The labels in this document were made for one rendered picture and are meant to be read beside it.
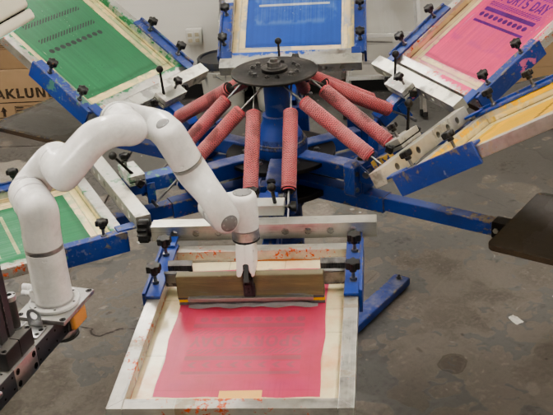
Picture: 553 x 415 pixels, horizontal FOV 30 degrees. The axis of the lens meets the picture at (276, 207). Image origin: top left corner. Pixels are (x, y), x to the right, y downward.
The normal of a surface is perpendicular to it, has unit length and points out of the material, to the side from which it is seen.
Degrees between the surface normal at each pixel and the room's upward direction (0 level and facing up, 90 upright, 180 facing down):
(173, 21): 90
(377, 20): 90
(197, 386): 0
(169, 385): 0
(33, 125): 0
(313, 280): 90
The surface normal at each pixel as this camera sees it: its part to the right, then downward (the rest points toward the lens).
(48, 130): -0.07, -0.89
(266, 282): -0.09, 0.44
